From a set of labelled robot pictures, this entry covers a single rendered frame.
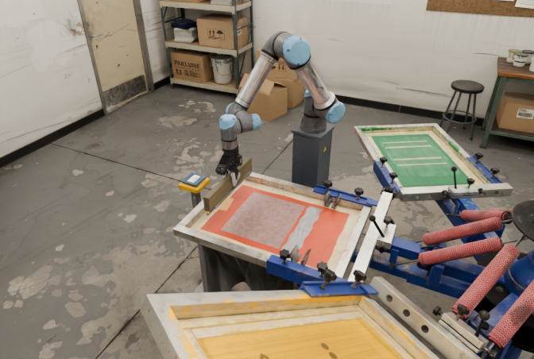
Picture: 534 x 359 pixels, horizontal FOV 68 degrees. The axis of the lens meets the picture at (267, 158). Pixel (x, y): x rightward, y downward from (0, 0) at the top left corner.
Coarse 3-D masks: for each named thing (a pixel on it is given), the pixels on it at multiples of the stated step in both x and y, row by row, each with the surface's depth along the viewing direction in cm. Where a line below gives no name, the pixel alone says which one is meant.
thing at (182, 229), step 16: (256, 176) 218; (304, 192) 208; (368, 208) 193; (192, 224) 189; (192, 240) 179; (208, 240) 175; (224, 240) 175; (352, 240) 174; (240, 256) 169; (256, 256) 166; (352, 256) 169; (336, 272) 158
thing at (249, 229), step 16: (208, 224) 189; (224, 224) 189; (240, 224) 189; (256, 224) 189; (272, 224) 189; (240, 240) 180; (256, 240) 180; (272, 240) 180; (304, 240) 179; (320, 240) 179; (336, 240) 179; (320, 256) 171
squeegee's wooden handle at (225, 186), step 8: (248, 160) 204; (240, 168) 197; (248, 168) 205; (240, 176) 199; (224, 184) 185; (208, 192) 179; (216, 192) 180; (224, 192) 187; (208, 200) 175; (216, 200) 182; (208, 208) 178
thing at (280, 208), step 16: (240, 192) 212; (256, 192) 212; (240, 208) 200; (256, 208) 200; (272, 208) 200; (288, 208) 200; (304, 208) 199; (320, 208) 199; (288, 224) 189; (320, 224) 189; (336, 224) 189
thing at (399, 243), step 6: (396, 240) 167; (402, 240) 167; (396, 246) 164; (402, 246) 163; (408, 246) 163; (414, 246) 163; (420, 246) 163; (390, 252) 166; (402, 252) 163; (408, 252) 162; (414, 252) 161; (408, 258) 164; (414, 258) 162
